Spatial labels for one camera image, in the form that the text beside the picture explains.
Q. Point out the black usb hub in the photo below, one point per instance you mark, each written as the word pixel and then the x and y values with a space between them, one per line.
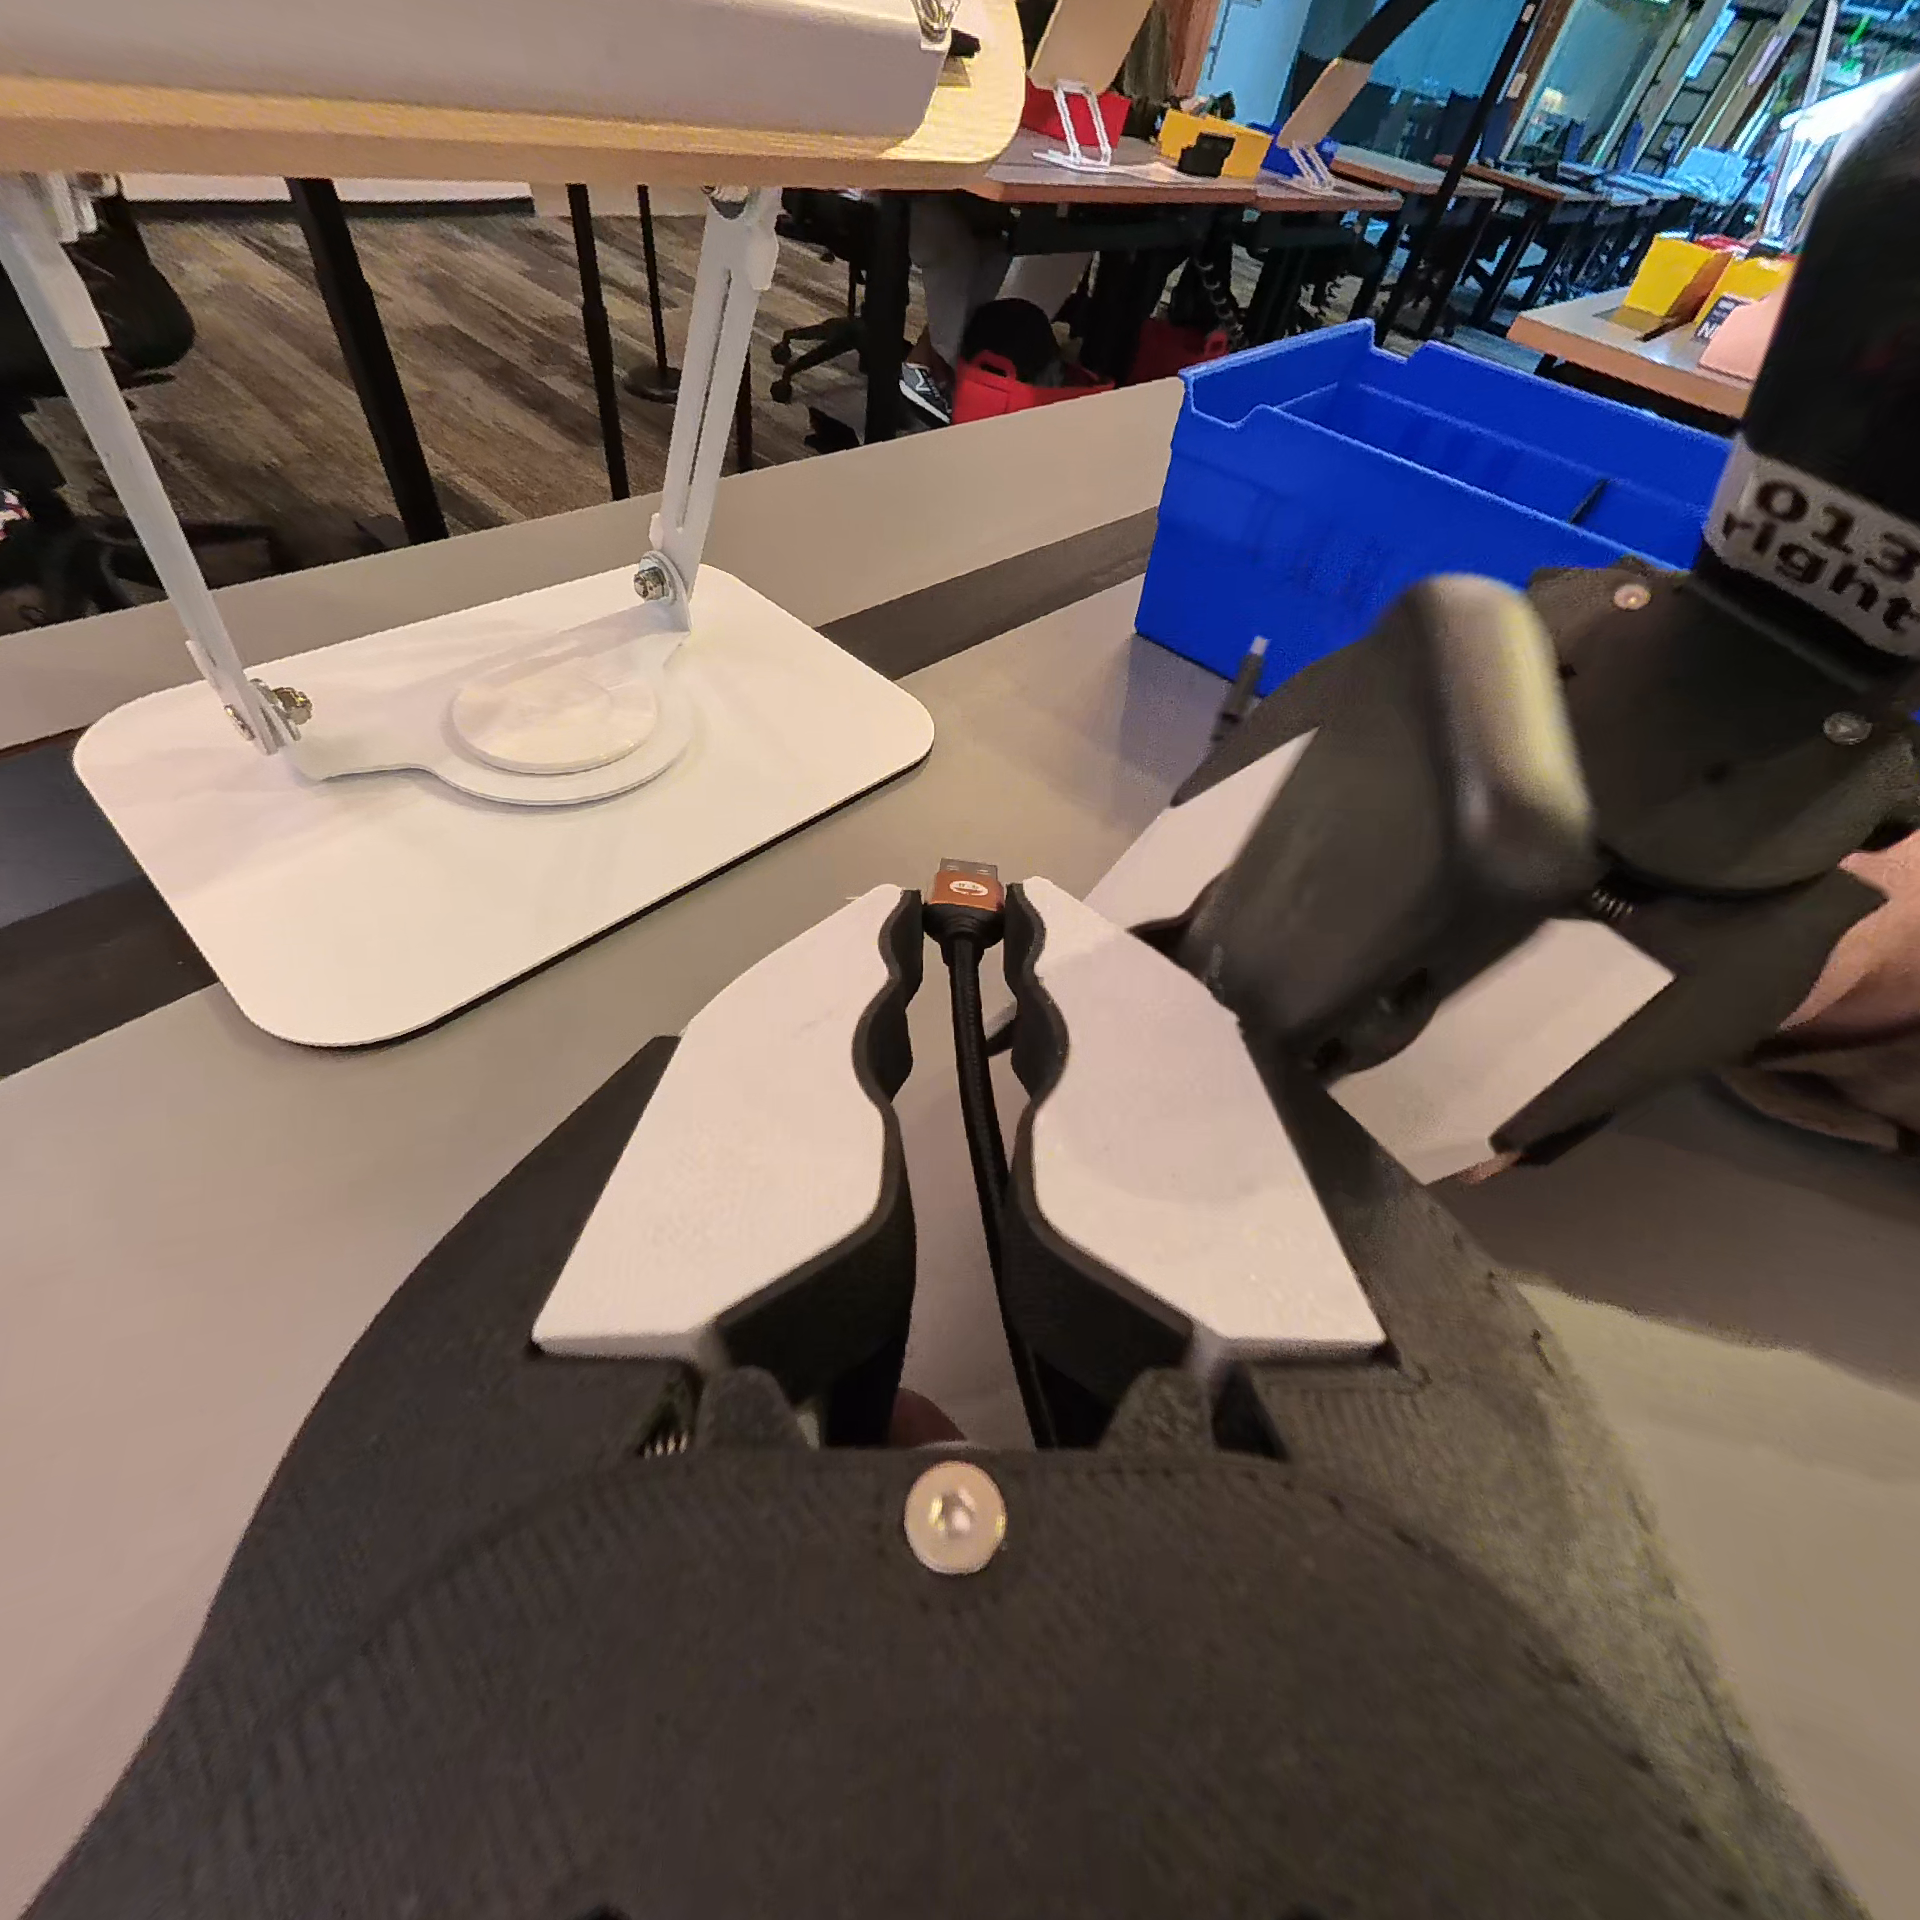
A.
pixel 1425 751

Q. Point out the yellow parts bin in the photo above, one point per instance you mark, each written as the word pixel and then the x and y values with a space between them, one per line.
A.
pixel 1695 276
pixel 1217 144

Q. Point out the black office chair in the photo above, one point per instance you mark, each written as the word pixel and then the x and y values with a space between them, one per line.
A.
pixel 825 329

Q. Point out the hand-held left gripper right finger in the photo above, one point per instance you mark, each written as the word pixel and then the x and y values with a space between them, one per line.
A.
pixel 1200 1183

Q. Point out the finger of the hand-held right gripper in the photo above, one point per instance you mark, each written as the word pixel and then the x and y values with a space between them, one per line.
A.
pixel 1515 1052
pixel 1200 841

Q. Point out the red fabric bin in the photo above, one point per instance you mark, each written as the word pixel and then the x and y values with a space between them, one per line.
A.
pixel 1036 395
pixel 1183 353

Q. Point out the tan board on stand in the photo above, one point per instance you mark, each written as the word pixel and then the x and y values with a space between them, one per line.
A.
pixel 1335 90
pixel 1090 47

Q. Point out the blue plastic bin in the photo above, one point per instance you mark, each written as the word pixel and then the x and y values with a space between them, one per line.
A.
pixel 1277 495

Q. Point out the person's right hand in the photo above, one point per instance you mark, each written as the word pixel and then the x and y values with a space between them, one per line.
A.
pixel 1883 960

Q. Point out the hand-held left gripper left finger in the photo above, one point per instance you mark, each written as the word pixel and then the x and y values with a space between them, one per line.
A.
pixel 736 1157

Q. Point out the black stanchion post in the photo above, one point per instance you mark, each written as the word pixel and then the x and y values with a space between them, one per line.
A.
pixel 657 376

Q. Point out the white book stand wooden board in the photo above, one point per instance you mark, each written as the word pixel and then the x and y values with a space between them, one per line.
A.
pixel 525 900

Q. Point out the printed instruction sheet pad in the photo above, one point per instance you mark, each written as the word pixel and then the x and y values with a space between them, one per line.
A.
pixel 451 74

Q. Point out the red parts bin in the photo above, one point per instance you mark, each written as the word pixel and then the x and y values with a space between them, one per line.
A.
pixel 1072 113

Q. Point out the pink object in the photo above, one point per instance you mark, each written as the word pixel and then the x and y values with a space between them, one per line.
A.
pixel 1731 336

